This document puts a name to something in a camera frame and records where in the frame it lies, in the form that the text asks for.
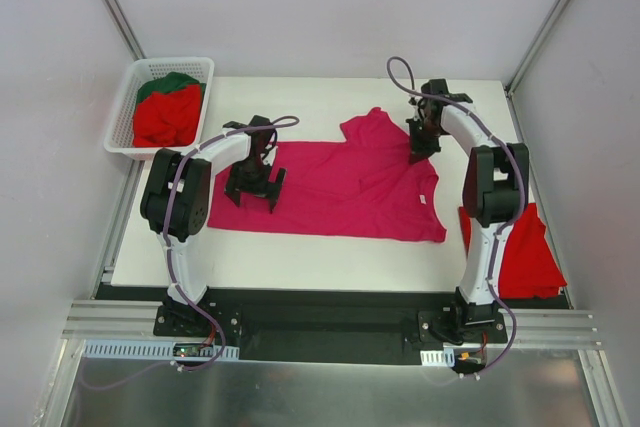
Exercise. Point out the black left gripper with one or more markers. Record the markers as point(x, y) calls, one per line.
point(255, 183)

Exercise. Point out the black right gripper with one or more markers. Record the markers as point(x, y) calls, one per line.
point(424, 142)

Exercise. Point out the pink t shirt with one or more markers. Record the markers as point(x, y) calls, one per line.
point(363, 186)

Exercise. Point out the white perforated plastic basket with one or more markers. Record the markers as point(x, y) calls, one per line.
point(119, 134)

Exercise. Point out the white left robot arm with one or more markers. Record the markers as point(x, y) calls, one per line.
point(179, 188)

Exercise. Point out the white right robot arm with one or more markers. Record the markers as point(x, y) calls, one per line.
point(494, 194)

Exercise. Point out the red t shirt in basket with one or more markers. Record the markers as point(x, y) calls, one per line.
point(167, 119)

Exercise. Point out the green t shirt in basket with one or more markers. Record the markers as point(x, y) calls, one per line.
point(172, 82)

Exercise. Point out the folded red t shirt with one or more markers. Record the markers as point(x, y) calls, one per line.
point(528, 267)

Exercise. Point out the right aluminium frame post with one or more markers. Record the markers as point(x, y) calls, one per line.
point(542, 34)

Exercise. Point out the aluminium frame post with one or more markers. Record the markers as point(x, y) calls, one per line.
point(542, 34)
point(124, 28)

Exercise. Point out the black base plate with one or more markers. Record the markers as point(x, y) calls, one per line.
point(344, 327)

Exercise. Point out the left aluminium frame post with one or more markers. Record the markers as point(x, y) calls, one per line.
point(124, 28)

